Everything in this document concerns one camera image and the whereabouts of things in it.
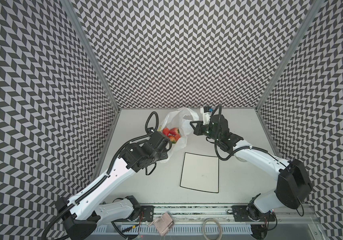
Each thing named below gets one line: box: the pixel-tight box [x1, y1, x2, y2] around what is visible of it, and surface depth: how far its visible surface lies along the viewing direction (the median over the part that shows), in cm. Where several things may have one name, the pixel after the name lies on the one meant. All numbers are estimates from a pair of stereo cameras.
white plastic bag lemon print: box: [159, 107, 199, 163], surface depth 82 cm
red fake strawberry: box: [162, 126, 170, 136], surface depth 103 cm
